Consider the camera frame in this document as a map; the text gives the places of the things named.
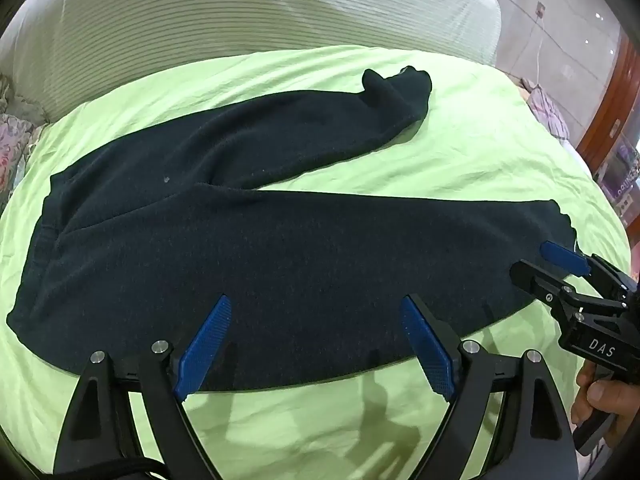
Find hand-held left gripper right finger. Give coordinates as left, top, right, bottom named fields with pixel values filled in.
left=401, top=293, right=581, bottom=480

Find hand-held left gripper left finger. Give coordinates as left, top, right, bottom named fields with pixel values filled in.
left=52, top=294, right=233, bottom=480

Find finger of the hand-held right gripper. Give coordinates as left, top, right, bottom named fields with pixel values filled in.
left=509, top=258, right=626, bottom=322
left=540, top=241, right=638, bottom=313

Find dark navy pants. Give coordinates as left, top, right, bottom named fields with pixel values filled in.
left=6, top=66, right=577, bottom=392

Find person's right hand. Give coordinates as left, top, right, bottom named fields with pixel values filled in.
left=570, top=364, right=640, bottom=431

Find purple box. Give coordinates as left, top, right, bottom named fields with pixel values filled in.
left=600, top=135, right=640, bottom=211

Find floral pink cloth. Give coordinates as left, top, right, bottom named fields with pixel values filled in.
left=520, top=77, right=571, bottom=141

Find light green bed sheet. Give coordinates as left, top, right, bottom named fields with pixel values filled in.
left=0, top=45, right=632, bottom=480

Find wooden display cabinet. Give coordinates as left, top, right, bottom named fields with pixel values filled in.
left=575, top=25, right=640, bottom=241

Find floral patterned quilt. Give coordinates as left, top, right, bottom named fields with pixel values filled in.
left=0, top=72, right=51, bottom=211

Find white cable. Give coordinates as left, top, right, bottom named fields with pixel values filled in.
left=531, top=12, right=551, bottom=83

